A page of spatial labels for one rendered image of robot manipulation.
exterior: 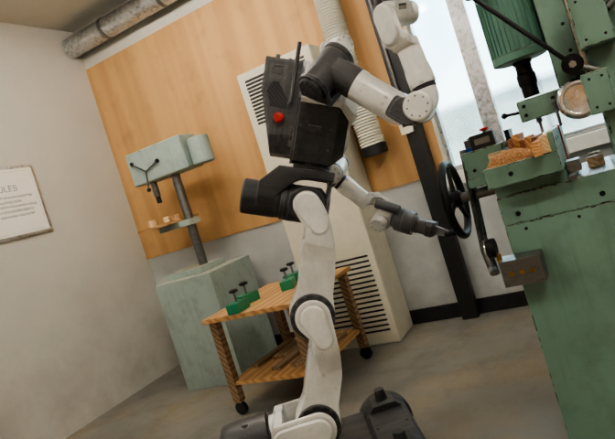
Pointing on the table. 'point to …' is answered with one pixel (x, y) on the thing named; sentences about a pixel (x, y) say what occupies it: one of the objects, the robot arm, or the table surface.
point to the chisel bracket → (536, 107)
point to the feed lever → (570, 64)
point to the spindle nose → (526, 78)
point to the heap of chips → (509, 156)
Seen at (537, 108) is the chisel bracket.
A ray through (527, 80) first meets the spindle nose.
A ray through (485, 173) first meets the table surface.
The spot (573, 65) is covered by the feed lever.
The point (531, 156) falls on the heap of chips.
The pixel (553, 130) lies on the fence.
